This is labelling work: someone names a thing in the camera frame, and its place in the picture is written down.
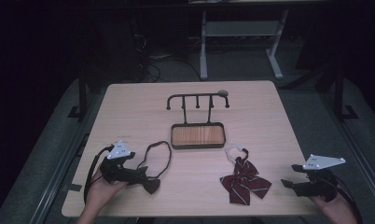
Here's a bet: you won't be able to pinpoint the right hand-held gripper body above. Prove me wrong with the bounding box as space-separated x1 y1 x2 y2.
296 154 346 203

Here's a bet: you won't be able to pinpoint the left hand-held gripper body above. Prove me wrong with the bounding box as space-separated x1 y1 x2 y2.
100 140 144 186

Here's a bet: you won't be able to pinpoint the black bow tie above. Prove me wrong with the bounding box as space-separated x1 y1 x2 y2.
136 140 173 195

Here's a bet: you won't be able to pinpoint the red striped bow tie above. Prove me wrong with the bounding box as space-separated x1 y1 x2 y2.
219 143 273 206

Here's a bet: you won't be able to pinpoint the black rack with wooden tray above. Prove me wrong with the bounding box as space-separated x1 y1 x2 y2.
166 92 230 150

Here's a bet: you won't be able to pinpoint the person's right hand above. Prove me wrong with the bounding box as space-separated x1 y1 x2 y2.
311 194 353 218

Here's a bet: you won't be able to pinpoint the person's left hand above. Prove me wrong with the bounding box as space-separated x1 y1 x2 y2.
87 169 128 208

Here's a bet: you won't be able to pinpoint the grey tape strip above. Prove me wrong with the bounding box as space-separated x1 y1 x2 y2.
62 183 83 192

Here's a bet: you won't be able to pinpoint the black metal stand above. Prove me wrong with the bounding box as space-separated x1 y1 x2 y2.
331 63 359 122
67 66 90 120

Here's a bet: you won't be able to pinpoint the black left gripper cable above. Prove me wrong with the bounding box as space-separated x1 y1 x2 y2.
83 144 115 205

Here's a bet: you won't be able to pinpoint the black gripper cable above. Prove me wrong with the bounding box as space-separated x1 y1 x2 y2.
83 144 115 205
319 175 364 224

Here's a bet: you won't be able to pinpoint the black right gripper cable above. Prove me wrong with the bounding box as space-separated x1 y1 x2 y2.
319 175 364 224

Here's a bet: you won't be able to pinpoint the black floor cables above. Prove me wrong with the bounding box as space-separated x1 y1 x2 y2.
132 32 202 84

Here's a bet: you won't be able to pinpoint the white metal desk frame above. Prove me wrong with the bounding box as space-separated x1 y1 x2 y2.
199 8 289 80

